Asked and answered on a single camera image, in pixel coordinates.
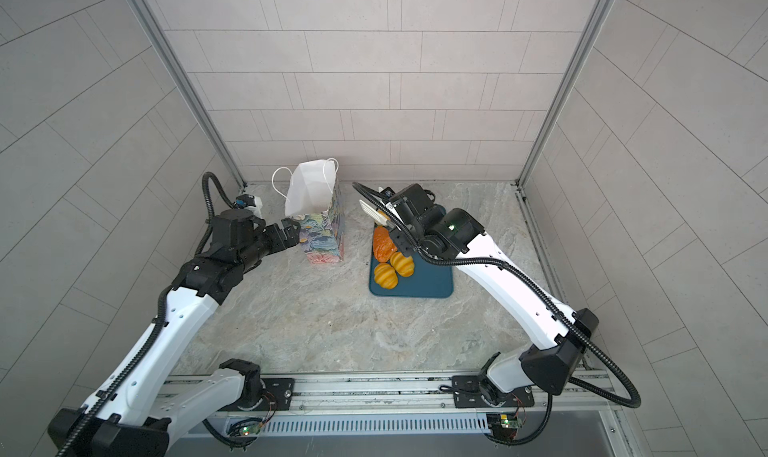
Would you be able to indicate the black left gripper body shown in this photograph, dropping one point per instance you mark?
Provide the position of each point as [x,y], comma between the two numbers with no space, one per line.
[271,239]

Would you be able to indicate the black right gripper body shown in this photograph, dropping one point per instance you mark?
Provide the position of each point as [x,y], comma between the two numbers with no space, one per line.
[417,232]

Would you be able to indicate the floral paper bag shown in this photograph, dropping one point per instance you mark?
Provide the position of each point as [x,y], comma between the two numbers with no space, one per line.
[312,201]

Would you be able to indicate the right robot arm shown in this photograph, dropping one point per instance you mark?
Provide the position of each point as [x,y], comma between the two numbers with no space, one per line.
[446,235]

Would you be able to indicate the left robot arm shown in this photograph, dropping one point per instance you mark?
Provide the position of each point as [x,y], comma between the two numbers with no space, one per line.
[121,417]

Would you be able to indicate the brown fake croissant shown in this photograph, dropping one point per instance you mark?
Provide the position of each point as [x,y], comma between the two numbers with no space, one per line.
[383,246]

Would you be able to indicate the teal tray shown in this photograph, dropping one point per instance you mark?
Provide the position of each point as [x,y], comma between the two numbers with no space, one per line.
[428,281]

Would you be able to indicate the left circuit board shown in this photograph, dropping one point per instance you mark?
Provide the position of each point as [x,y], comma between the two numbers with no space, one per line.
[246,428]

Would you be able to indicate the circuit board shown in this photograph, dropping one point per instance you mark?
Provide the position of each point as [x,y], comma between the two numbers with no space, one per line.
[246,428]
[504,427]

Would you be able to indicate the right circuit board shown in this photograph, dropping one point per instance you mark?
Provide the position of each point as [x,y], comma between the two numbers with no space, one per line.
[504,427]

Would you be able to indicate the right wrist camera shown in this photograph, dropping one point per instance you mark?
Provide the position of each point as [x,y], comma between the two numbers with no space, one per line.
[387,193]

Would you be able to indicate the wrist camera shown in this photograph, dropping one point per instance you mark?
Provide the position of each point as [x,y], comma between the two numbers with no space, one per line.
[387,193]
[248,204]

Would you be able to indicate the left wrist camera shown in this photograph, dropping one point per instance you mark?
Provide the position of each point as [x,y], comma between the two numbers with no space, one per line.
[248,204]

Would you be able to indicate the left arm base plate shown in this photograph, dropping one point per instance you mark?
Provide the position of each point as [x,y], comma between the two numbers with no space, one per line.
[276,395]

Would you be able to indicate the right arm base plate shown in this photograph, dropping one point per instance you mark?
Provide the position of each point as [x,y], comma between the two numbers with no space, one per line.
[466,393]

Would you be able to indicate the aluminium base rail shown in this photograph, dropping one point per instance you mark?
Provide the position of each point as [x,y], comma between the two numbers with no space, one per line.
[397,392]

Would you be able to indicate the left corner aluminium post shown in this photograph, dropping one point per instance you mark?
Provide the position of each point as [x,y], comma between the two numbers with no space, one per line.
[172,64]

